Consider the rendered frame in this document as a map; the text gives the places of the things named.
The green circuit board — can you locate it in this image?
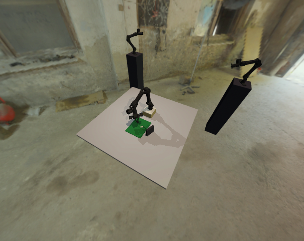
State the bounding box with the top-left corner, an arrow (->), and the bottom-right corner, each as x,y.
125,118 -> 151,138

